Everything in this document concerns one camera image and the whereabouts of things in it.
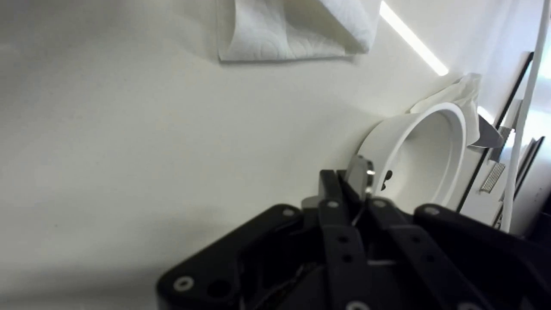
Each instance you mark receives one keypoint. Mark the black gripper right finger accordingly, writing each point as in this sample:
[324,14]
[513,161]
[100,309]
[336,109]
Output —
[458,259]

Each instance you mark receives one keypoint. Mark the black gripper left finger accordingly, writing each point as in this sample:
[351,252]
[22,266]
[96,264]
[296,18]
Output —
[337,247]

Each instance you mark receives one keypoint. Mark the white ceramic bowl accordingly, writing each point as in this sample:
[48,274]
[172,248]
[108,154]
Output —
[396,138]

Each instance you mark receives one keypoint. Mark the white flat board dark strips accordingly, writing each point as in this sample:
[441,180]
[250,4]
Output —
[492,178]

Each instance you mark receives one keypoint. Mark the white folded napkin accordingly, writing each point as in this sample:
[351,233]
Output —
[286,28]

